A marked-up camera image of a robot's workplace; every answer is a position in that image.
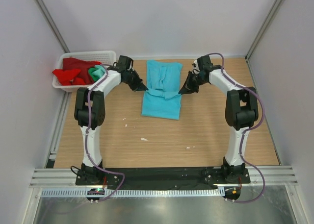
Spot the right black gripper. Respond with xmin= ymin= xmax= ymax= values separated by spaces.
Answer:
xmin=179 ymin=71 xmax=207 ymax=95

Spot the blue t shirt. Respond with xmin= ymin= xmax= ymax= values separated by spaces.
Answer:
xmin=142 ymin=60 xmax=183 ymax=120

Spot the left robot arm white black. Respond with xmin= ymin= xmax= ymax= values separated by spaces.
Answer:
xmin=74 ymin=55 xmax=148 ymax=185

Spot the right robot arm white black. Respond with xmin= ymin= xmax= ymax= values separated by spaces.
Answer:
xmin=179 ymin=55 xmax=259 ymax=183

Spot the white plastic laundry basket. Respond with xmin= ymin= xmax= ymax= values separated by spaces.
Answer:
xmin=52 ymin=50 xmax=116 ymax=92

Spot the mint green t shirt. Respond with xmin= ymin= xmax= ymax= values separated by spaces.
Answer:
xmin=88 ymin=65 xmax=106 ymax=82

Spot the dark red t shirt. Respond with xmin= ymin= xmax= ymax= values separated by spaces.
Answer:
xmin=62 ymin=57 xmax=101 ymax=85

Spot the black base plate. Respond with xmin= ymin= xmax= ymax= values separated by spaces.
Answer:
xmin=76 ymin=167 xmax=251 ymax=191

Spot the grey slotted cable duct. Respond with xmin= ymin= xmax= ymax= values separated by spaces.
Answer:
xmin=41 ymin=187 xmax=225 ymax=198

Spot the right aluminium corner post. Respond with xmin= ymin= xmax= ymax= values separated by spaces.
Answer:
xmin=245 ymin=0 xmax=285 ymax=63

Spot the aluminium corner post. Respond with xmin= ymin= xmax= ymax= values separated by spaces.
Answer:
xmin=245 ymin=0 xmax=285 ymax=63
xmin=34 ymin=0 xmax=70 ymax=53

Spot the left aluminium corner post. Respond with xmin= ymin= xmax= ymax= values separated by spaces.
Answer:
xmin=34 ymin=0 xmax=70 ymax=53

